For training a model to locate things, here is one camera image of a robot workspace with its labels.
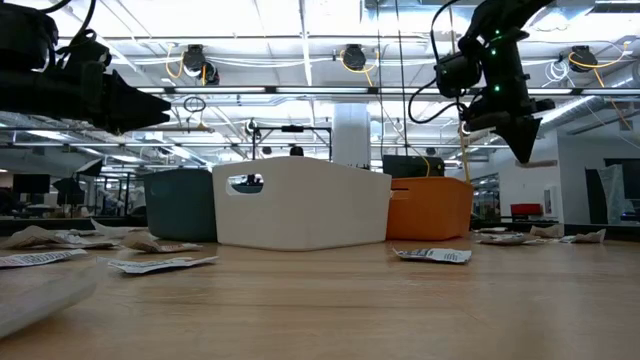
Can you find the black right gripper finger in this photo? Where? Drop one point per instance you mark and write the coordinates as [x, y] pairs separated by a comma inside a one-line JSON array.
[[520, 140], [482, 121]]

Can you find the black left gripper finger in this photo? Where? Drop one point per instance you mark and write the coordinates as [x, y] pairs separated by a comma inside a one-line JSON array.
[[130, 100], [135, 124]]

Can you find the teal plastic bin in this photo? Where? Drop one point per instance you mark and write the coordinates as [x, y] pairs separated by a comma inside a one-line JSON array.
[[180, 205]]

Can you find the white plastic bin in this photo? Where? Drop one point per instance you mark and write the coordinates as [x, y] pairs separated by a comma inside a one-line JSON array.
[[300, 210]]

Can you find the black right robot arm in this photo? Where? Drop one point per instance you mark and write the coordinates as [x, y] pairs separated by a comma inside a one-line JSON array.
[[500, 15]]

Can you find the black softbox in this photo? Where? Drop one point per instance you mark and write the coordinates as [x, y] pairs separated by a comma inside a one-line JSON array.
[[67, 190], [91, 168]]

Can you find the red storage bin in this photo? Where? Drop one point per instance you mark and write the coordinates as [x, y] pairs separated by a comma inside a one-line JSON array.
[[526, 209]]

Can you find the black monitor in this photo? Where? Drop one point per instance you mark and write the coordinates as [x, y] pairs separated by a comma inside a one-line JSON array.
[[31, 184]]

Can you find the orange plastic bin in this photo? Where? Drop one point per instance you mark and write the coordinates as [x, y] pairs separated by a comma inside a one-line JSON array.
[[432, 207]]

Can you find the white pillar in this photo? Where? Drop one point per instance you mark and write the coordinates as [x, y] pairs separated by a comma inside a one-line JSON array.
[[351, 132]]

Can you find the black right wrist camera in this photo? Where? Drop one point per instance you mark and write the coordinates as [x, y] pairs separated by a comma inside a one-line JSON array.
[[455, 75]]

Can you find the black rig frame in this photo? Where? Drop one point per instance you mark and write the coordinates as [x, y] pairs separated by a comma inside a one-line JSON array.
[[292, 128]]

